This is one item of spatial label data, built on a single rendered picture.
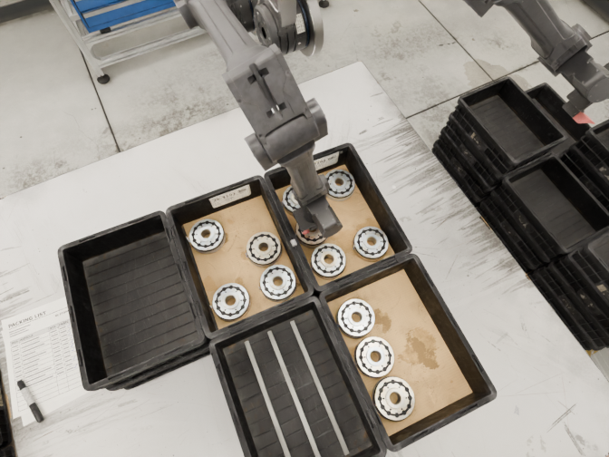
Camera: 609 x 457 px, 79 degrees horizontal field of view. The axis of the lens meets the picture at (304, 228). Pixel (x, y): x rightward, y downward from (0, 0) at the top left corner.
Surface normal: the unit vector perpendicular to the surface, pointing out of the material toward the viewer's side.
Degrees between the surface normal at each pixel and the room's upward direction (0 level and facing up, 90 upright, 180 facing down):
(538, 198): 0
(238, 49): 22
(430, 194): 0
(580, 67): 56
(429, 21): 0
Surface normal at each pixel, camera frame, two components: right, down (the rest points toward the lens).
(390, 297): 0.02, -0.39
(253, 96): 0.22, 0.44
